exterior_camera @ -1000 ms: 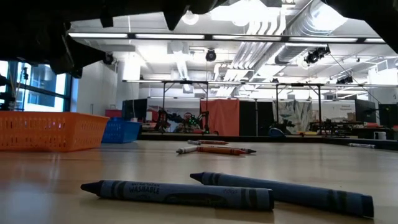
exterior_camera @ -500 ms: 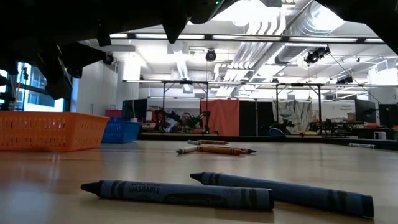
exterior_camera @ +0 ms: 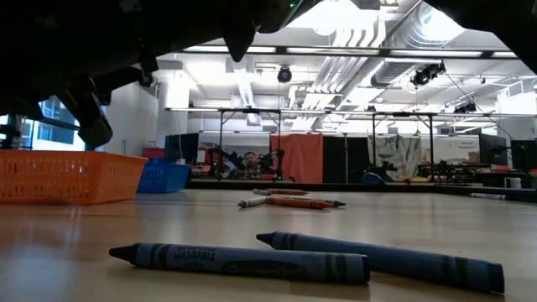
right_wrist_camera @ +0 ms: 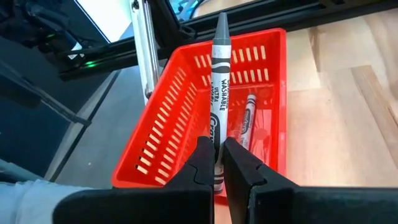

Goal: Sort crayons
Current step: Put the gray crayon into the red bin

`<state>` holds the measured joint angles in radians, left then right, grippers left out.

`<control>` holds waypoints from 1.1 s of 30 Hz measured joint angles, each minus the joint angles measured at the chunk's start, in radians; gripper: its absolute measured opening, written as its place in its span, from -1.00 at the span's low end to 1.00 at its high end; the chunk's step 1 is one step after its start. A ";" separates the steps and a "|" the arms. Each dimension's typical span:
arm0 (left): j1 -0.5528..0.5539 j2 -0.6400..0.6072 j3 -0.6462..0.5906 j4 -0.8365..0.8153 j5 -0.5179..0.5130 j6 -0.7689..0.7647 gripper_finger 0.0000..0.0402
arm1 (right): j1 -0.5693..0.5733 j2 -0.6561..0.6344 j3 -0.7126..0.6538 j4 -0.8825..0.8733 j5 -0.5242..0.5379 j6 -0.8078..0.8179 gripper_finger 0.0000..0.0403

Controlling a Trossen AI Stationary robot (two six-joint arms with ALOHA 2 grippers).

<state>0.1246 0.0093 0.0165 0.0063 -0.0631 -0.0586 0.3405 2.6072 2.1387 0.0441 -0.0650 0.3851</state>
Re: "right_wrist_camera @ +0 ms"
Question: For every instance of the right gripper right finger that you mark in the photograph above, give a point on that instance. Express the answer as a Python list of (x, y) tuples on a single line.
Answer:
[(311, 208)]

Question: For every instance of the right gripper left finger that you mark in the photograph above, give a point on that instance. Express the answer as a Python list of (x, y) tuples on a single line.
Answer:
[(140, 208)]

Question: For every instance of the grey crayon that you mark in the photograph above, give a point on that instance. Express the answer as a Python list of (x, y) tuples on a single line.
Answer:
[(220, 77), (247, 121)]

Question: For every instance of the red plastic basket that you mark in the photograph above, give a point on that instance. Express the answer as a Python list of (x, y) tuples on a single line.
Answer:
[(278, 124)]

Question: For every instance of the person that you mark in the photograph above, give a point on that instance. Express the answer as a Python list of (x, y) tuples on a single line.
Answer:
[(31, 205)]

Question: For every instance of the silver aluminium bar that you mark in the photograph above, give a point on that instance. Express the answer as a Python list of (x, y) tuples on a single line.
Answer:
[(143, 46)]

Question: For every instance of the black aluminium table frame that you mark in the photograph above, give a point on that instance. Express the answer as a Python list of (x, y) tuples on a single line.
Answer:
[(311, 15)]

